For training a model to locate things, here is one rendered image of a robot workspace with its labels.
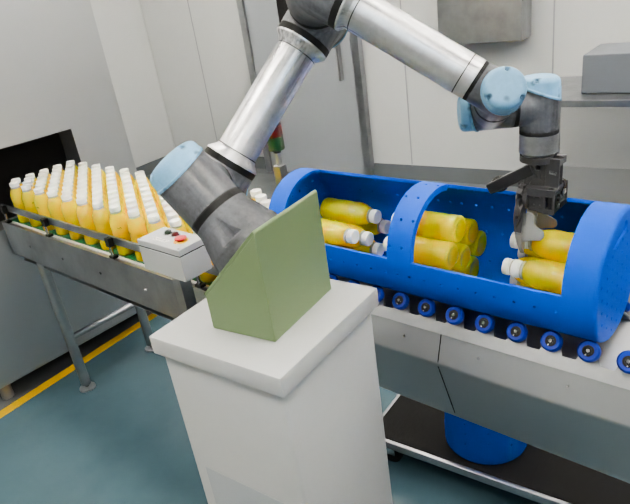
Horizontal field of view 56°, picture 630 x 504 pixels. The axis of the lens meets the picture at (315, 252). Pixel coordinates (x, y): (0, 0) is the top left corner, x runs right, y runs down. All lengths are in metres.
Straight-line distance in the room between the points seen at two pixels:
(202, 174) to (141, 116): 5.74
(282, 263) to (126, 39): 5.84
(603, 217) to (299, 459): 0.73
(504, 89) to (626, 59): 2.77
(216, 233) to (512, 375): 0.73
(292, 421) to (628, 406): 0.67
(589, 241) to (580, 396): 0.33
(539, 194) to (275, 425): 0.69
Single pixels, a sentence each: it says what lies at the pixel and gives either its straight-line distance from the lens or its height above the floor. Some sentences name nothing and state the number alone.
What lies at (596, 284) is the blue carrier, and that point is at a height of 1.14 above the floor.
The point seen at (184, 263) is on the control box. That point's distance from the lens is 1.68.
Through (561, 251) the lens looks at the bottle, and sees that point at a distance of 1.32.
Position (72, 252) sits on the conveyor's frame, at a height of 0.86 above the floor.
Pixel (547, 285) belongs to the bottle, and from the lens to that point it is 1.31.
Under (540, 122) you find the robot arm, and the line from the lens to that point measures 1.24.
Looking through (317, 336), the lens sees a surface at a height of 1.15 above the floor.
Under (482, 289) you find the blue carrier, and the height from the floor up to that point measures 1.07.
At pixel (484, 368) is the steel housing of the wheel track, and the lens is 1.43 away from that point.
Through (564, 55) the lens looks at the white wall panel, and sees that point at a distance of 4.66.
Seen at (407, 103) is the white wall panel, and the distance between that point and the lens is 5.14.
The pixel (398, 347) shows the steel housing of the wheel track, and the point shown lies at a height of 0.85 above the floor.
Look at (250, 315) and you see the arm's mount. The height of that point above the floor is 1.20.
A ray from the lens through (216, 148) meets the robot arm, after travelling 1.22.
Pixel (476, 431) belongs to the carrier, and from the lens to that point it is 2.12.
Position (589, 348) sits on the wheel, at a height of 0.97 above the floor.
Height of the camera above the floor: 1.71
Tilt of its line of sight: 24 degrees down
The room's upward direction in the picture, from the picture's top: 9 degrees counter-clockwise
